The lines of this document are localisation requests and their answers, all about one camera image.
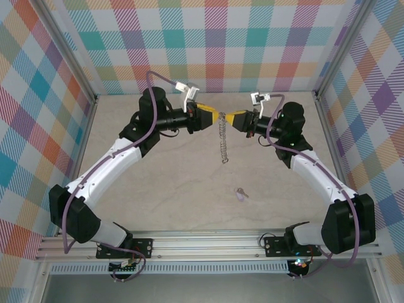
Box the black circuit board with lights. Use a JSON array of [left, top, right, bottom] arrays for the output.
[[289, 258, 309, 276]]

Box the green circuit board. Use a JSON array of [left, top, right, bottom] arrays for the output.
[[109, 260, 139, 273]]

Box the grey metal panel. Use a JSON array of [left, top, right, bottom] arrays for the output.
[[40, 273, 379, 303]]

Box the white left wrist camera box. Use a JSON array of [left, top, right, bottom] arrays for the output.
[[175, 81, 200, 110]]

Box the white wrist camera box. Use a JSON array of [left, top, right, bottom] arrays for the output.
[[249, 91, 272, 119], [175, 81, 200, 110]]

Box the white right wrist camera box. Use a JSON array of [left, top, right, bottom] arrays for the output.
[[249, 91, 272, 119]]

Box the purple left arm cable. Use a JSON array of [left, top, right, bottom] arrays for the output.
[[62, 71, 184, 283]]

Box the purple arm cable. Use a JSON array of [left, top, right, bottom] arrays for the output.
[[62, 71, 184, 283], [266, 93, 362, 280]]

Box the aluminium frame post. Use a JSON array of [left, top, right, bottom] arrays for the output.
[[31, 0, 98, 105], [311, 0, 376, 98]]

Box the aluminium mounting rail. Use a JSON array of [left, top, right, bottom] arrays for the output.
[[34, 230, 383, 261]]

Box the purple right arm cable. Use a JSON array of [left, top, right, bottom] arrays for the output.
[[266, 93, 362, 280]]

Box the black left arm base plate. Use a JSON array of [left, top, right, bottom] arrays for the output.
[[96, 237, 155, 260]]

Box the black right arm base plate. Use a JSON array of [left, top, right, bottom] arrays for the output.
[[263, 235, 323, 258]]

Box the white slotted cable duct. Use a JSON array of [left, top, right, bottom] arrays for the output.
[[50, 260, 290, 275]]

